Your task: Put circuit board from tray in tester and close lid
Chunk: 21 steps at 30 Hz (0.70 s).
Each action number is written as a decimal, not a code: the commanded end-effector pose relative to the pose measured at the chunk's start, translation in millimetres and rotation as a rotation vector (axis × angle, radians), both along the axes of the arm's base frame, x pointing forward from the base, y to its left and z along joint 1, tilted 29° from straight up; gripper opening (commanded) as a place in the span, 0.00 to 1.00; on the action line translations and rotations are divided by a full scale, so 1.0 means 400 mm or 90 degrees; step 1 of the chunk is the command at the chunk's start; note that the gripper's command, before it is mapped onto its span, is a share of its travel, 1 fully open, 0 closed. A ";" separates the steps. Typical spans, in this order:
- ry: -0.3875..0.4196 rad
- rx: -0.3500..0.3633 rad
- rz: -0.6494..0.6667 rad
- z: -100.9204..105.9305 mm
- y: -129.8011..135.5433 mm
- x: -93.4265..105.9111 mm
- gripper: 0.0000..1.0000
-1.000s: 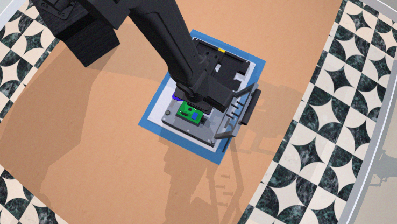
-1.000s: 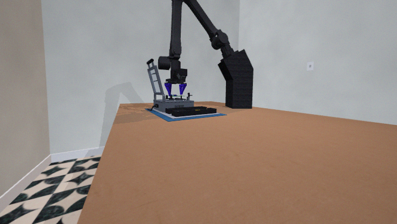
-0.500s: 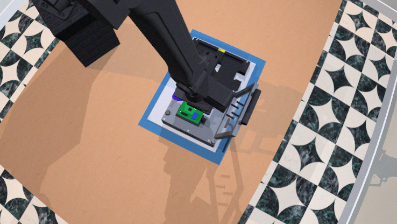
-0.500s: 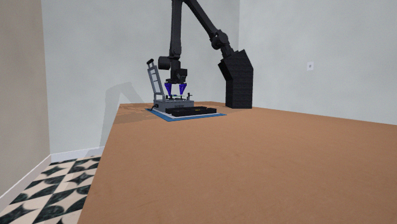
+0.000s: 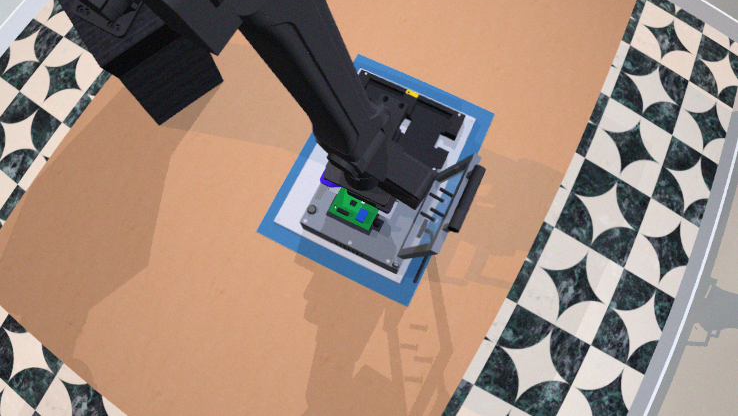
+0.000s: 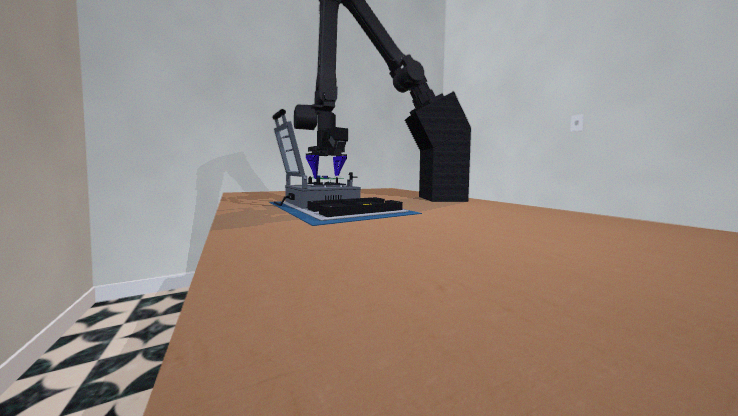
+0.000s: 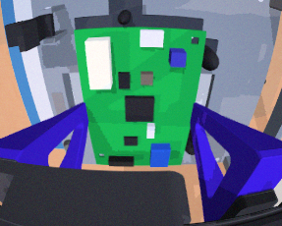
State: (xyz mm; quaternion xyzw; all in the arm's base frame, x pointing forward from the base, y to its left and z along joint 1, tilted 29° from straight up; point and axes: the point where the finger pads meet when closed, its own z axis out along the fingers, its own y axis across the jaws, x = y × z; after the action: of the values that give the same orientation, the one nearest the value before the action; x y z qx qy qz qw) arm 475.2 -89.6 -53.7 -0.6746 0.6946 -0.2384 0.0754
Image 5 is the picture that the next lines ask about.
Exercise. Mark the green circuit board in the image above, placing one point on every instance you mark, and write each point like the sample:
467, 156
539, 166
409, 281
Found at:
353, 210

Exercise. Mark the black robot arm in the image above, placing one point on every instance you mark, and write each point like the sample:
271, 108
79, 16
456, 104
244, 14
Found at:
301, 43

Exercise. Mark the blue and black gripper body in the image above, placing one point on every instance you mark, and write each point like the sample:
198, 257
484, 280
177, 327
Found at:
363, 189

